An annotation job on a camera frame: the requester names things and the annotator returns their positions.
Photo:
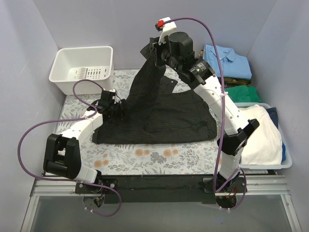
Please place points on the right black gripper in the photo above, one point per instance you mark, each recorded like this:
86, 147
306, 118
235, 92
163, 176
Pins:
157, 54

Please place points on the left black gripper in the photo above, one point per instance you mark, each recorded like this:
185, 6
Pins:
116, 109

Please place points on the black pinstriped long sleeve shirt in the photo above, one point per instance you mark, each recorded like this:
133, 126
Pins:
156, 115

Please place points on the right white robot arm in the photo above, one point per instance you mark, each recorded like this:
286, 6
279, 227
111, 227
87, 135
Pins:
236, 128

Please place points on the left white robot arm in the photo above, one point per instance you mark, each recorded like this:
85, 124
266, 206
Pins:
62, 154

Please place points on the white plastic bin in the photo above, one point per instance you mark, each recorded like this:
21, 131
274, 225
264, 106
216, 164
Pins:
94, 64

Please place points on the light blue folded shirt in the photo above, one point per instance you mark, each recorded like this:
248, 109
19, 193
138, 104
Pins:
231, 62

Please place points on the plaid folded shirt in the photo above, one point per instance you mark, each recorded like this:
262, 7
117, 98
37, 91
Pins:
235, 81

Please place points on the green folded shirt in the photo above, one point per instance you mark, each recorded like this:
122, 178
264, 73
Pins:
243, 94

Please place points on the white garment in basket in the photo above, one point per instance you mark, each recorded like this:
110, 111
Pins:
264, 146

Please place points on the light grey laundry basket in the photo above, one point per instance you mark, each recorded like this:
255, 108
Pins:
287, 163

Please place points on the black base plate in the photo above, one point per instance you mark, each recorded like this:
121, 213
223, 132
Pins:
161, 189

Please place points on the aluminium rail frame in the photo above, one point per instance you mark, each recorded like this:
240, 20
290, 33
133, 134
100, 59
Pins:
256, 185

